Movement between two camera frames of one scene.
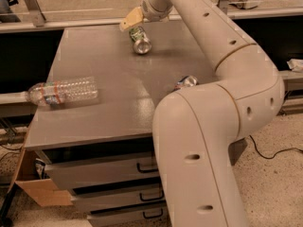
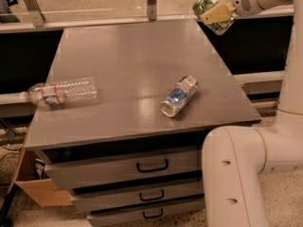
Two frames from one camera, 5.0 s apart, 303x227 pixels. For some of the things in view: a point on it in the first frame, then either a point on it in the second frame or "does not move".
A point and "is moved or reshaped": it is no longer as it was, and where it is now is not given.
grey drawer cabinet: x=98 y=154 does not move
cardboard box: x=42 y=190 does not move
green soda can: x=142 y=44 is moved or reshaped
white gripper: x=149 y=8 to x=242 y=2
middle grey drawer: x=98 y=200 does not move
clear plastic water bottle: x=59 y=92 does not move
